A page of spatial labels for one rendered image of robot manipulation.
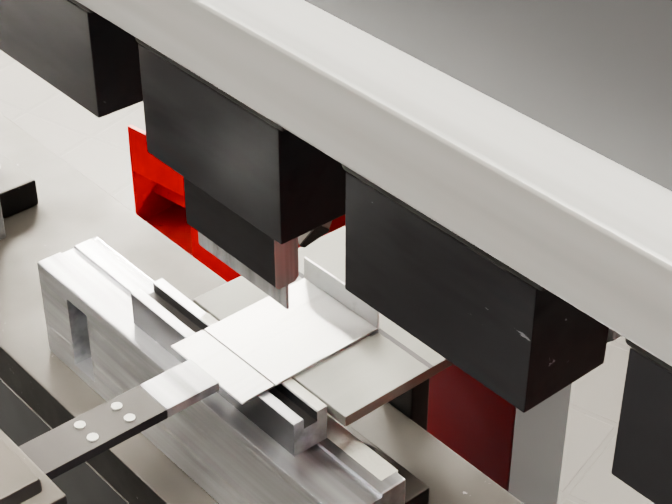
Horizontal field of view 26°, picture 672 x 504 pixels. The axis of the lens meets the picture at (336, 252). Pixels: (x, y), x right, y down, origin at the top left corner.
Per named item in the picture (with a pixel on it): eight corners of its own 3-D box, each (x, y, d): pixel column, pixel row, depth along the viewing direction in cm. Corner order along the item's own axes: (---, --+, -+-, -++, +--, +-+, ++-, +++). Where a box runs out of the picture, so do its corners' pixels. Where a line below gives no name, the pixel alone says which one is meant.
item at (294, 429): (327, 437, 104) (326, 406, 102) (294, 456, 102) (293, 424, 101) (165, 308, 116) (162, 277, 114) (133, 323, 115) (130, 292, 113)
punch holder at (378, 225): (636, 350, 79) (677, 83, 70) (529, 418, 75) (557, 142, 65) (445, 232, 89) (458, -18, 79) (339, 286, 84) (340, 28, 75)
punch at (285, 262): (299, 303, 99) (297, 185, 93) (276, 315, 98) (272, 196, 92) (211, 239, 105) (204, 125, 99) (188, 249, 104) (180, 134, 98)
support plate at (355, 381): (595, 282, 116) (596, 272, 115) (345, 427, 102) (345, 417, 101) (438, 189, 127) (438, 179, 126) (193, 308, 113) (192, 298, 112)
